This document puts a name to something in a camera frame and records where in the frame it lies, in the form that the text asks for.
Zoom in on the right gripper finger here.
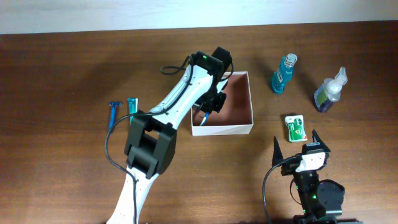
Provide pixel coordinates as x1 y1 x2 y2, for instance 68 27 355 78
312 129 331 153
272 136 284 167

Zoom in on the blue white toothbrush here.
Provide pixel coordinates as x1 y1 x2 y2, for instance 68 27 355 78
200 113 209 126

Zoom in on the green white soap packet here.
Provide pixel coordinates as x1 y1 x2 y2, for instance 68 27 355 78
284 115 308 142

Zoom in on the green white toothpaste tube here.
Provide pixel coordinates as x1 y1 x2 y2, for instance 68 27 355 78
127 98 139 114

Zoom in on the blue disposable razor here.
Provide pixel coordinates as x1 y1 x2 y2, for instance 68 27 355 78
108 101 123 130

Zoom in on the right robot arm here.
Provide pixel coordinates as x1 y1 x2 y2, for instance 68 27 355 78
270 130 360 224

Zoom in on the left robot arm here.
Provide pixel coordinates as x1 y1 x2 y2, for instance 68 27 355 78
104 47 234 223

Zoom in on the white open cardboard box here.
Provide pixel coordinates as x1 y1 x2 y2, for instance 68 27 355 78
190 72 254 136

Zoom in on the clear foaming soap dispenser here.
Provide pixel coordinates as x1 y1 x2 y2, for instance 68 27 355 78
314 67 348 113

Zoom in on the blue mouthwash bottle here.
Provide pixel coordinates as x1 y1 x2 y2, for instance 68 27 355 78
271 54 298 94

